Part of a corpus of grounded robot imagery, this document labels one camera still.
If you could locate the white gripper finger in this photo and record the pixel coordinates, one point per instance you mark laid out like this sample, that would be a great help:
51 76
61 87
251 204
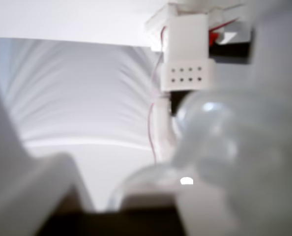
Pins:
246 159
20 191

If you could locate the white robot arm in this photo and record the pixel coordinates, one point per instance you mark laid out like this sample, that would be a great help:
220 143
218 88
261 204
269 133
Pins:
187 44

